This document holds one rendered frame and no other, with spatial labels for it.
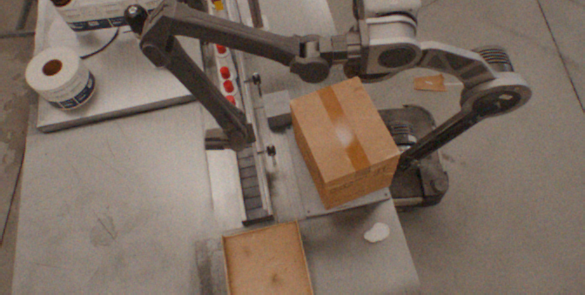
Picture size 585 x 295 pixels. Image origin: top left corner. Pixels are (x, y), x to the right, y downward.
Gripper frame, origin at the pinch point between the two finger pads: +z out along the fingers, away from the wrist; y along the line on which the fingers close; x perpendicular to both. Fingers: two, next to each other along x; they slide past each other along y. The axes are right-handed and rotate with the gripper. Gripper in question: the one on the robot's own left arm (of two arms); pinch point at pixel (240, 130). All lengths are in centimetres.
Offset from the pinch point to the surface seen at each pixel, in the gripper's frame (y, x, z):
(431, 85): -107, 19, 111
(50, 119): 73, -16, 25
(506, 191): -122, 75, 67
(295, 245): -9.9, 39.8, -13.2
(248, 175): 1.0, 16.3, -0.1
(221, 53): 1.3, -26.9, 12.9
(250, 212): 2.6, 26.7, -8.6
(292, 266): -7.7, 44.7, -17.3
